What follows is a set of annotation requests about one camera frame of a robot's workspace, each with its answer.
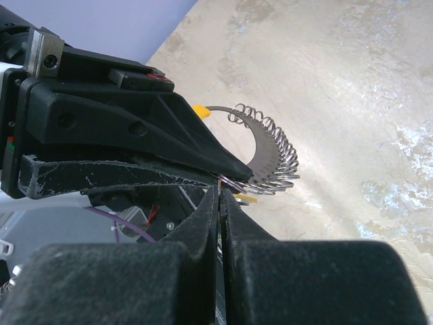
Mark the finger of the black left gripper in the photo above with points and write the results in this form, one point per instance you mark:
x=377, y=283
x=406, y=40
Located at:
x=93, y=122
x=40, y=178

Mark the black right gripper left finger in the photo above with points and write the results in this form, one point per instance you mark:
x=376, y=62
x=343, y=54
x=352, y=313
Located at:
x=171, y=281

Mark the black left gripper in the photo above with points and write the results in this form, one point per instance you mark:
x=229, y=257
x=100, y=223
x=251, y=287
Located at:
x=28, y=52

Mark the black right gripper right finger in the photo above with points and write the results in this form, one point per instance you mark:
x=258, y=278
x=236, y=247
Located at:
x=271, y=281

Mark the key with yellow tag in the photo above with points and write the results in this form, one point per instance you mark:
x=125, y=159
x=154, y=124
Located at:
x=244, y=200

